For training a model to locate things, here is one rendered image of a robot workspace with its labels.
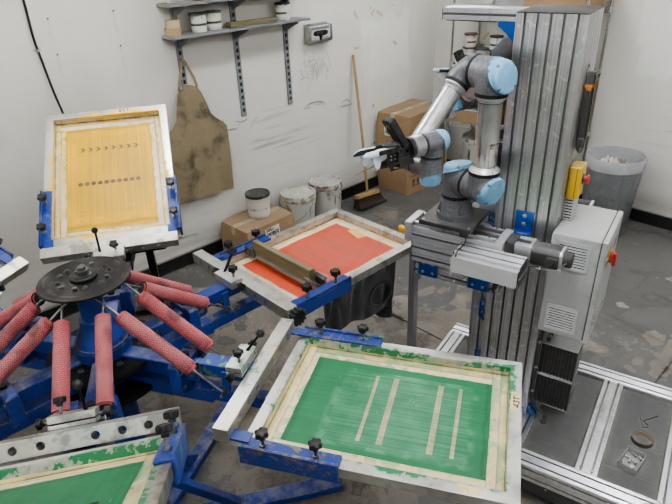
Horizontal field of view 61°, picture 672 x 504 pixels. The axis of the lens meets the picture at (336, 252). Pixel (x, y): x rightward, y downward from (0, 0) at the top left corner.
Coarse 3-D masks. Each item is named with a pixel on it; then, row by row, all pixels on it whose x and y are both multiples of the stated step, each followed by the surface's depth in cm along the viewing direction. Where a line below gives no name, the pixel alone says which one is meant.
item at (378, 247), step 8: (360, 240) 286; (368, 240) 286; (376, 240) 286; (376, 248) 278; (384, 248) 278; (392, 248) 278; (368, 256) 271; (376, 256) 271; (352, 264) 265; (360, 264) 265; (320, 272) 260; (344, 272) 259; (272, 280) 255; (280, 280) 255; (288, 280) 255; (328, 280) 254; (288, 288) 249; (296, 288) 249
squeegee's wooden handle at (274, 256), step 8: (256, 240) 267; (256, 248) 266; (264, 248) 261; (272, 248) 260; (264, 256) 264; (272, 256) 258; (280, 256) 254; (288, 256) 253; (280, 264) 256; (288, 264) 251; (296, 264) 247; (304, 264) 246; (296, 272) 249; (304, 272) 244; (312, 272) 243; (304, 280) 246; (312, 280) 244
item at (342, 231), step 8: (336, 224) 303; (320, 232) 296; (328, 232) 295; (336, 232) 295; (344, 232) 295; (304, 240) 288; (312, 240) 288; (352, 240) 286; (288, 248) 281; (248, 264) 269; (256, 264) 269; (264, 264) 268; (256, 272) 262; (264, 272) 262; (272, 272) 262; (280, 272) 261
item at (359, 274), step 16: (336, 208) 313; (304, 224) 297; (320, 224) 304; (368, 224) 294; (272, 240) 283; (400, 240) 281; (240, 256) 272; (384, 256) 264; (400, 256) 268; (352, 272) 252; (368, 272) 255; (272, 288) 243
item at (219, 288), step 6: (210, 288) 235; (216, 288) 235; (222, 288) 235; (228, 288) 236; (198, 294) 231; (204, 294) 231; (210, 294) 231; (216, 294) 232; (234, 294) 239; (210, 300) 231; (216, 300) 233
